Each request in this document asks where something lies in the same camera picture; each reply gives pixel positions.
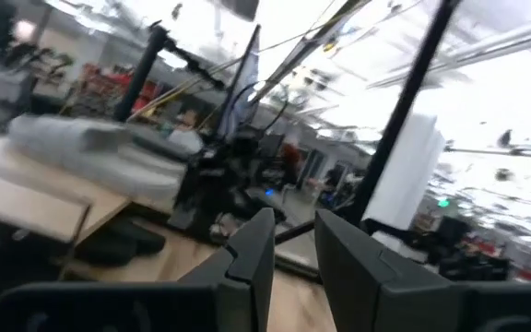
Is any grey slide sandal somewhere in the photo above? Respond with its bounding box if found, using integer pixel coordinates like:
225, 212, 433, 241
6, 113, 188, 200

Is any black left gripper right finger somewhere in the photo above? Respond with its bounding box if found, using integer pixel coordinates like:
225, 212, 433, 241
314, 207, 531, 332

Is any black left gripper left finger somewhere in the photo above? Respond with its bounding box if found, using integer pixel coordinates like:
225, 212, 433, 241
0, 207, 277, 332

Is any wooden shelf with black frame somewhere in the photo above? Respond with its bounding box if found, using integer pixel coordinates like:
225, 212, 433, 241
0, 133, 188, 283

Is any black slide sandal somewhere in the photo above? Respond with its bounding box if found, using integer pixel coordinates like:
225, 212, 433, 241
74, 215, 168, 268

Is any black stand pole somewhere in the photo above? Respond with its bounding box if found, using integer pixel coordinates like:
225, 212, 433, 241
112, 22, 228, 124

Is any black flat monitor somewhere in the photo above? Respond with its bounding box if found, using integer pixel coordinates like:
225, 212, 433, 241
214, 25, 263, 142

